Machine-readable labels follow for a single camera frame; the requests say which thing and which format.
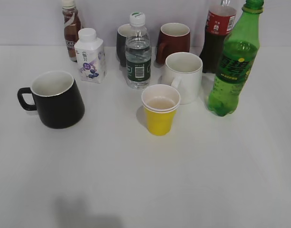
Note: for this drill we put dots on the dark red mug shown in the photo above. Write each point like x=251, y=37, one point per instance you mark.
x=173, y=37

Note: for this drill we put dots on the yellow paper cup stack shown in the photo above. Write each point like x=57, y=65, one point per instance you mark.
x=160, y=103

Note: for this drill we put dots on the green soda bottle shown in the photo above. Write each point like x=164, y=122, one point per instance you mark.
x=240, y=48

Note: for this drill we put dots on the dark navy mug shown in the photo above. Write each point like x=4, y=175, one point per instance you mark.
x=122, y=33

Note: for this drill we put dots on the white yogurt drink bottle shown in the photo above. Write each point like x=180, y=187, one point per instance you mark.
x=90, y=56

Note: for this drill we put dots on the clear water bottle green label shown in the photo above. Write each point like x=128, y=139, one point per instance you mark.
x=138, y=52

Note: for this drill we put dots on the black mug white interior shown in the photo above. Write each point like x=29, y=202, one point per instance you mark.
x=56, y=98

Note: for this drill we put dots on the brown coffee drink bottle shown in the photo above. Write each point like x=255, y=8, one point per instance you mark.
x=72, y=25

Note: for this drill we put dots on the white ceramic mug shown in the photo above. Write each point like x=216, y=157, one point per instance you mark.
x=183, y=71

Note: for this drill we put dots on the cola bottle red label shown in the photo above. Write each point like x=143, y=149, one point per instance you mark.
x=219, y=23

